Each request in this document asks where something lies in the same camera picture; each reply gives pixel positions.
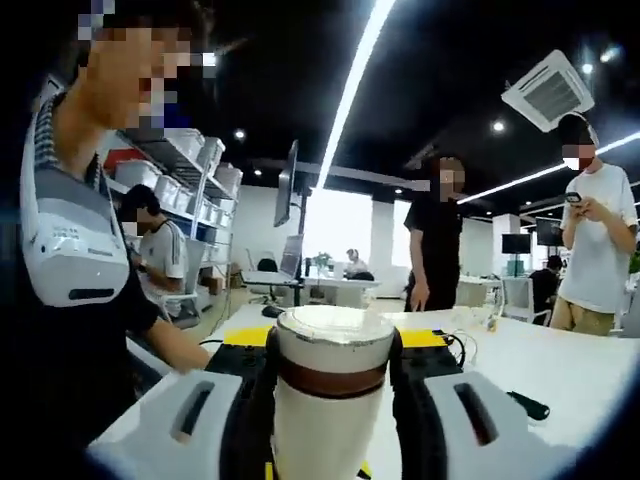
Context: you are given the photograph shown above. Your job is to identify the black white power strip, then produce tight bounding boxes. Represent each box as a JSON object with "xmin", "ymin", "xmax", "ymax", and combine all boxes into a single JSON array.
[{"xmin": 506, "ymin": 390, "xmax": 552, "ymax": 422}]

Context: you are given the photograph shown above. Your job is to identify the shelf rack with white boxes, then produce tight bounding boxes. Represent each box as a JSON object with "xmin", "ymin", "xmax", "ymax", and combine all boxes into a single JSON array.
[{"xmin": 99, "ymin": 127, "xmax": 245, "ymax": 272}]

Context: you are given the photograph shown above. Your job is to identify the operator in black shirt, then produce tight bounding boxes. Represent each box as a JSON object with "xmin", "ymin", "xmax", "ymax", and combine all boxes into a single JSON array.
[{"xmin": 0, "ymin": 209, "xmax": 167, "ymax": 454}]

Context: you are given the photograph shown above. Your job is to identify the ceiling air conditioner vent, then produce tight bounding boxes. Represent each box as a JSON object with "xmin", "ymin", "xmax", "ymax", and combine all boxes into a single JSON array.
[{"xmin": 501, "ymin": 48, "xmax": 597, "ymax": 134}]

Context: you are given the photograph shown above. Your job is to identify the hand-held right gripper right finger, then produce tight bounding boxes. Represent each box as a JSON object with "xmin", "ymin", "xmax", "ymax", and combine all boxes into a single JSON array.
[{"xmin": 387, "ymin": 327, "xmax": 567, "ymax": 480}]

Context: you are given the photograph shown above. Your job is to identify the cream water cup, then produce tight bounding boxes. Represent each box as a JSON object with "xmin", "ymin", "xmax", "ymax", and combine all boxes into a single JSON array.
[{"xmin": 272, "ymin": 362, "xmax": 396, "ymax": 480}]

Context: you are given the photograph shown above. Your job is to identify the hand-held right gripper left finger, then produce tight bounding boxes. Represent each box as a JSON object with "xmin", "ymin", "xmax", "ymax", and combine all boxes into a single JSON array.
[{"xmin": 87, "ymin": 326, "xmax": 281, "ymax": 480}]

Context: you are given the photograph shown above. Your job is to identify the cream cup lid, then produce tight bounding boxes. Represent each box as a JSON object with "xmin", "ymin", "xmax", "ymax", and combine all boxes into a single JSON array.
[{"xmin": 276, "ymin": 305, "xmax": 398, "ymax": 375}]

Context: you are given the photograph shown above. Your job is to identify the curved ceiling light strip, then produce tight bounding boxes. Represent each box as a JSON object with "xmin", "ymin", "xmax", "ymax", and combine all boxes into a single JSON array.
[{"xmin": 457, "ymin": 132, "xmax": 640, "ymax": 206}]

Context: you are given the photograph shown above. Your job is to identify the white worn chest device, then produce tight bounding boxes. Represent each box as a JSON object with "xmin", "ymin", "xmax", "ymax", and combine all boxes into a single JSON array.
[{"xmin": 19, "ymin": 89, "xmax": 132, "ymax": 308}]

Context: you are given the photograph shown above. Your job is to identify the black monitor on stand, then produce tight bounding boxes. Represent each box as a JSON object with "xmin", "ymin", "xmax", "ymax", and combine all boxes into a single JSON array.
[{"xmin": 273, "ymin": 138, "xmax": 310, "ymax": 301}]

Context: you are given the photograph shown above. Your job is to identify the long ceiling light strip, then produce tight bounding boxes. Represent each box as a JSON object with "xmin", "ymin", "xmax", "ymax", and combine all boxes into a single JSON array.
[{"xmin": 317, "ymin": 0, "xmax": 401, "ymax": 190}]

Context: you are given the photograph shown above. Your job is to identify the open laptop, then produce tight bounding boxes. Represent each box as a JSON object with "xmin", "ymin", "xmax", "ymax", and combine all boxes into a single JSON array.
[{"xmin": 243, "ymin": 233, "xmax": 305, "ymax": 287}]

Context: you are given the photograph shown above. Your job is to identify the white table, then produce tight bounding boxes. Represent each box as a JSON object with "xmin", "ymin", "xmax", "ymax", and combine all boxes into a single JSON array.
[{"xmin": 89, "ymin": 302, "xmax": 634, "ymax": 480}]

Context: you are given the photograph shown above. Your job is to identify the tangled thin cables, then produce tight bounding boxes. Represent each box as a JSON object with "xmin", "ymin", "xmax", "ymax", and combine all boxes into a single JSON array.
[{"xmin": 446, "ymin": 303, "xmax": 502, "ymax": 367}]

